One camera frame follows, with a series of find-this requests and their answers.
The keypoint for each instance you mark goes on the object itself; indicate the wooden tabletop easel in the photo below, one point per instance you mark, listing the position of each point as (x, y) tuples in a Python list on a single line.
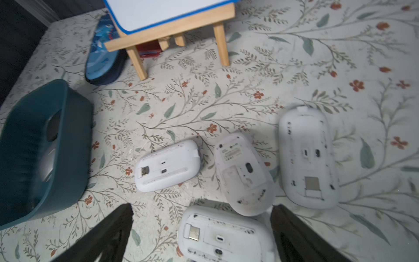
[(176, 29)]

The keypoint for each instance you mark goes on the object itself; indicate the red leather wallet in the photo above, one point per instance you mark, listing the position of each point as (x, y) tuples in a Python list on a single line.
[(149, 49)]

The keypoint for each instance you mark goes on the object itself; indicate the teal plastic storage box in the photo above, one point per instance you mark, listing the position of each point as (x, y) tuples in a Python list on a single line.
[(45, 153)]

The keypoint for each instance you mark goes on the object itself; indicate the white board blue frame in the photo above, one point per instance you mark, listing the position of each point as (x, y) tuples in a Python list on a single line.
[(133, 16)]

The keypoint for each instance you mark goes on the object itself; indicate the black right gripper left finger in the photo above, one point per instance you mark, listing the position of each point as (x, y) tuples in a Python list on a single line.
[(106, 242)]

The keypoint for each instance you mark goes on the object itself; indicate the blue dinosaur pencil case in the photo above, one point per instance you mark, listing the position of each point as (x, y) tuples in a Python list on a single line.
[(102, 66)]

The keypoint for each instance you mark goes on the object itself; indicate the white mouse with dongle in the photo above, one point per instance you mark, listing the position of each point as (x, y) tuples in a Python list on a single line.
[(210, 235)]

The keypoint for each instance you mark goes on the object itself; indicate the white mouse with label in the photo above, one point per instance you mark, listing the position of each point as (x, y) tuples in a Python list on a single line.
[(246, 183)]

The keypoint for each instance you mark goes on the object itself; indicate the long white mouse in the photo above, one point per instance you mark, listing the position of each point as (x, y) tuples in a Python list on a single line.
[(307, 163)]

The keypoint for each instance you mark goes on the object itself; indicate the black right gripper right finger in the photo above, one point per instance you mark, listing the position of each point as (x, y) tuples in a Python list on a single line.
[(297, 242)]

